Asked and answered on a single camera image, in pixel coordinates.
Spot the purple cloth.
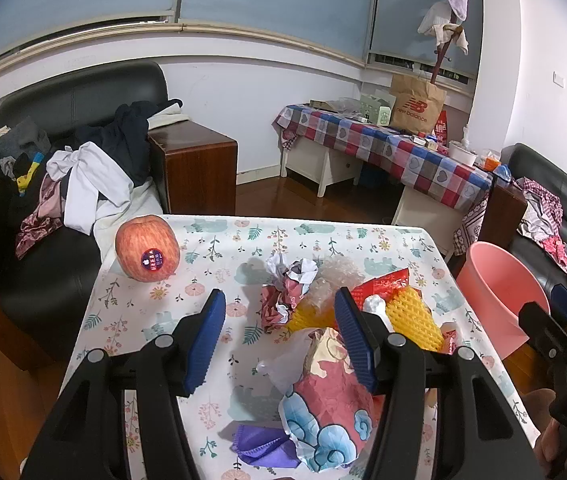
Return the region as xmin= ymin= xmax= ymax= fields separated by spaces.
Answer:
xmin=230 ymin=424 xmax=297 ymax=465

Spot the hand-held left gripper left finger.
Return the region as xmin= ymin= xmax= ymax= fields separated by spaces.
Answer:
xmin=20 ymin=289 xmax=227 ymax=480

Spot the clear plastic wrap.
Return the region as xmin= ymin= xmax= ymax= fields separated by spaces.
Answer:
xmin=308 ymin=258 xmax=364 ymax=311

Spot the checked tablecloth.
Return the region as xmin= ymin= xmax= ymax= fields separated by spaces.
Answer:
xmin=273 ymin=104 xmax=494 ymax=211

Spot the yellow foam fruit net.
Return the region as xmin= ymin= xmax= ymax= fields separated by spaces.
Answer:
xmin=286 ymin=285 xmax=445 ymax=353

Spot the dark navy garment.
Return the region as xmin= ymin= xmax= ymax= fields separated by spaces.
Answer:
xmin=76 ymin=100 xmax=184 ymax=186

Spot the red snack wrapper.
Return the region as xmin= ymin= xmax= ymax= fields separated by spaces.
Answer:
xmin=351 ymin=267 xmax=410 ymax=311

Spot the white tissue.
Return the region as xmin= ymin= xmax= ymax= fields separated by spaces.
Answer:
xmin=363 ymin=295 xmax=390 ymax=331

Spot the white garment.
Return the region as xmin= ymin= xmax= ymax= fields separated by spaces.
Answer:
xmin=417 ymin=2 xmax=470 ymax=56
xmin=46 ymin=142 xmax=134 ymax=235

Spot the red packet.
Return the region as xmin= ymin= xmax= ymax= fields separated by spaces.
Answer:
xmin=433 ymin=110 xmax=450 ymax=143

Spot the white red paper ball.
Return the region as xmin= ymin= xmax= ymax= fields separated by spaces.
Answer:
xmin=260 ymin=251 xmax=320 ymax=331

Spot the wooden coat rack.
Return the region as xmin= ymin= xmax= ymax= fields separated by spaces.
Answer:
xmin=431 ymin=25 xmax=469 ymax=83

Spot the red patterned cloth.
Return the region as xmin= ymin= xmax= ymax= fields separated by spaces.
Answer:
xmin=453 ymin=195 xmax=489 ymax=256

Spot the pink plastic bucket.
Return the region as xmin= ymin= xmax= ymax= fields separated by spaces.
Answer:
xmin=456 ymin=241 xmax=551 ymax=361

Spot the plaid garment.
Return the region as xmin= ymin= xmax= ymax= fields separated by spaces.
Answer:
xmin=516 ymin=177 xmax=564 ymax=241

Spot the brown paper bag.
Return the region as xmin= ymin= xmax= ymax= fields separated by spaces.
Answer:
xmin=390 ymin=72 xmax=448 ymax=136

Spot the dark wooden side table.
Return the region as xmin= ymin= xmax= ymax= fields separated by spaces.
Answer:
xmin=478 ymin=175 xmax=528 ymax=251
xmin=148 ymin=120 xmax=239 ymax=216

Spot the floral tablecloth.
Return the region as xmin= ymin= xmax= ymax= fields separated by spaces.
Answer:
xmin=60 ymin=214 xmax=544 ymax=480

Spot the yellow blue cloth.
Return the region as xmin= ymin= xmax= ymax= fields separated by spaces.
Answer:
xmin=13 ymin=152 xmax=46 ymax=196

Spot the white table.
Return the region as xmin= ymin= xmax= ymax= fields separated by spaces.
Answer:
xmin=280 ymin=132 xmax=464 ymax=256

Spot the maroon pink garment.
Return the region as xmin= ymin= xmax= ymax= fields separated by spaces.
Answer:
xmin=16 ymin=177 xmax=66 ymax=260

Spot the black leather sofa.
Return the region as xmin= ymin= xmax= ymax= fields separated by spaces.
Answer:
xmin=0 ymin=61 xmax=184 ymax=366

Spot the green box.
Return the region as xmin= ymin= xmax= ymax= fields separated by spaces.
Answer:
xmin=361 ymin=94 xmax=397 ymax=126

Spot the narrow window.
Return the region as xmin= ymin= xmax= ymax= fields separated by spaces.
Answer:
xmin=366 ymin=0 xmax=484 ymax=93

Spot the white plastic bag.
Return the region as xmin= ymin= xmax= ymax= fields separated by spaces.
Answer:
xmin=256 ymin=327 xmax=324 ymax=393

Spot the red apple with sticker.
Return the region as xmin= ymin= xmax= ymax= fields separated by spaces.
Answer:
xmin=115 ymin=214 xmax=181 ymax=282

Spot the cream cloth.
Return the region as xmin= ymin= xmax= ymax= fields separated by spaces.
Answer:
xmin=148 ymin=105 xmax=189 ymax=128

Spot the red cloud-print paper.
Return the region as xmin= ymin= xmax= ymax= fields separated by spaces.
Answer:
xmin=278 ymin=327 xmax=389 ymax=473

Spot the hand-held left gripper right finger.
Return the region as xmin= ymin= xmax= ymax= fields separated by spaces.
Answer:
xmin=334 ymin=287 xmax=534 ymax=480

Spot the pink floral garment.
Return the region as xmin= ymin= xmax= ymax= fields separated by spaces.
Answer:
xmin=541 ymin=235 xmax=567 ymax=273

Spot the person's right hand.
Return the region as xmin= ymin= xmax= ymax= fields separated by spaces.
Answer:
xmin=536 ymin=417 xmax=564 ymax=466

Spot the grey garment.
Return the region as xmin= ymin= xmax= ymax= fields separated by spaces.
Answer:
xmin=0 ymin=116 xmax=53 ymax=178

